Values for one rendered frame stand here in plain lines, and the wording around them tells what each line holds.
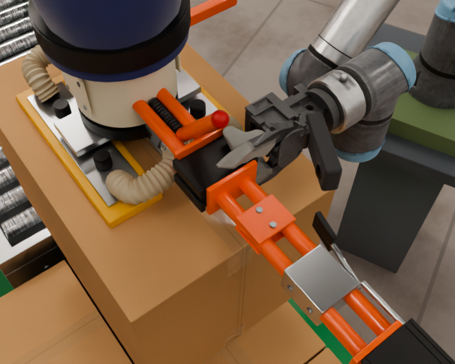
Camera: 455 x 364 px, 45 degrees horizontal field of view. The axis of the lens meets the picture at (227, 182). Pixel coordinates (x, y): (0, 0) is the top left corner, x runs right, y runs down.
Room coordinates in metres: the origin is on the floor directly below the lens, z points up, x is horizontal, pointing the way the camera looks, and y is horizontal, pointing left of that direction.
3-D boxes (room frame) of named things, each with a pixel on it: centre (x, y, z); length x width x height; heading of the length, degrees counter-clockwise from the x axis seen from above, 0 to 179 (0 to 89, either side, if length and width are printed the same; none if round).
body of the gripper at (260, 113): (0.56, -0.09, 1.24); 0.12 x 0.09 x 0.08; 127
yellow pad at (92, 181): (0.62, 0.25, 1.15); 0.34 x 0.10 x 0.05; 37
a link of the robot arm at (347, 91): (0.60, -0.16, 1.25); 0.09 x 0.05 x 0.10; 37
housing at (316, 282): (0.30, -0.11, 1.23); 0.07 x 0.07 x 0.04; 37
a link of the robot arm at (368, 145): (0.67, -0.23, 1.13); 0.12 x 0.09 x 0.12; 35
